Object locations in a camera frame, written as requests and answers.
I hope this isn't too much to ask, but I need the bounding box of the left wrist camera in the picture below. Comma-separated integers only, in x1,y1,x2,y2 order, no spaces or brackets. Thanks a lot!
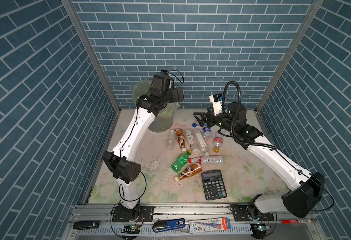
160,70,170,76

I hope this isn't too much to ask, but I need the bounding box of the black desk calculator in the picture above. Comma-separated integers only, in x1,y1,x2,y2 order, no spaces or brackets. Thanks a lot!
201,170,227,201

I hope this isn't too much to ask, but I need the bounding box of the green Sprite bottle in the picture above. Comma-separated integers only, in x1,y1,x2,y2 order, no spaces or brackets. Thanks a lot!
171,150,192,173

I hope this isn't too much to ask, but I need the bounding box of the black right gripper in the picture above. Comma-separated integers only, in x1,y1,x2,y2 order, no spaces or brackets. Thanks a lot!
194,106,236,135

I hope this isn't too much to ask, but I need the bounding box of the white red pen package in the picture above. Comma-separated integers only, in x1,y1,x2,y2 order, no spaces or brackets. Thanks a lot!
189,218,232,234

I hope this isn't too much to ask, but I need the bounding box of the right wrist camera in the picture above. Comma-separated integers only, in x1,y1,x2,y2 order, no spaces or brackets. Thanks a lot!
209,93,223,116

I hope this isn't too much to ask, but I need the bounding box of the red marker pen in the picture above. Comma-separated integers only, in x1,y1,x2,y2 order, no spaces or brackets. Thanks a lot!
281,219,312,224

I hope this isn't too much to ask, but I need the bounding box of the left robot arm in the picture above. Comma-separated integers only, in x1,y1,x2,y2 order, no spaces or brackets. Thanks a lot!
102,70,183,212

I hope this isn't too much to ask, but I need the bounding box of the brown tea bottle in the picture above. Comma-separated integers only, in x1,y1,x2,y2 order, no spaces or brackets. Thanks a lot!
174,164,202,182

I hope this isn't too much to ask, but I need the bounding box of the clear ribbed bottle white cap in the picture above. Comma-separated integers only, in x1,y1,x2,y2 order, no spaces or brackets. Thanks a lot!
167,129,175,150

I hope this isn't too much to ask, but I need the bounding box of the grey mesh waste bin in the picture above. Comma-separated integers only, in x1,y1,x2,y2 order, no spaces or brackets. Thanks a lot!
148,112,174,133

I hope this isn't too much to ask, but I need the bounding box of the blue black stapler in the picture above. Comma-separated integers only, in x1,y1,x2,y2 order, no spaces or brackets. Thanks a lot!
152,219,186,233

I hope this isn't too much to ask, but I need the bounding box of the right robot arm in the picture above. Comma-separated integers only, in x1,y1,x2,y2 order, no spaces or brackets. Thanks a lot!
193,81,325,221

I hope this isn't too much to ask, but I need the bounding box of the clear bottle red label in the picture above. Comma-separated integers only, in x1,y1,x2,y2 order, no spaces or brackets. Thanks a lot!
213,133,223,153

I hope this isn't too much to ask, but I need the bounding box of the clear bottle green white label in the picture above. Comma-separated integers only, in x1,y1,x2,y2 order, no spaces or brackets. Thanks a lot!
186,129,199,153

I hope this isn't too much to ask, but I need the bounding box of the clear bottle red cap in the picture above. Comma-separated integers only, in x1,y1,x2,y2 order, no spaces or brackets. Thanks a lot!
188,156,223,165

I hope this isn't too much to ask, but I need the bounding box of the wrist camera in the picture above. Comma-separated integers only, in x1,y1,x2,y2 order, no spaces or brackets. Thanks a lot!
209,93,223,116
160,70,170,76

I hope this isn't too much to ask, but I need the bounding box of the clear bottle white barcode label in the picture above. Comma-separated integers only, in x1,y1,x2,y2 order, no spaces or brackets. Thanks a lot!
194,130,207,153

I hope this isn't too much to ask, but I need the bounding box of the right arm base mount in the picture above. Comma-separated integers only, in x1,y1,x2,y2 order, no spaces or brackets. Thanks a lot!
229,194,274,222

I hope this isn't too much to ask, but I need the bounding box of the black remote device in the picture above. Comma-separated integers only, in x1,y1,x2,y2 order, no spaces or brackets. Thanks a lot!
72,221,100,230

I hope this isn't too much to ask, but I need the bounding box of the Pepsi bottle blue cap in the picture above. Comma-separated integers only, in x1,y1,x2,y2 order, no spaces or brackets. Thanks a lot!
202,123,212,141

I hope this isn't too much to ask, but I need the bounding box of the aluminium rail frame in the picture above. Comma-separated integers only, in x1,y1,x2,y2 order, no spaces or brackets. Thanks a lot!
63,203,325,240

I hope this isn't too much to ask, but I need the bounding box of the brown Nescafe coffee bottle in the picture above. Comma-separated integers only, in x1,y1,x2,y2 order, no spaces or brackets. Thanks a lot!
175,128,187,152

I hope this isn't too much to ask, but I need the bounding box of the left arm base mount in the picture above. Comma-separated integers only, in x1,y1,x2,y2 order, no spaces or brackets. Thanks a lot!
111,203,154,223

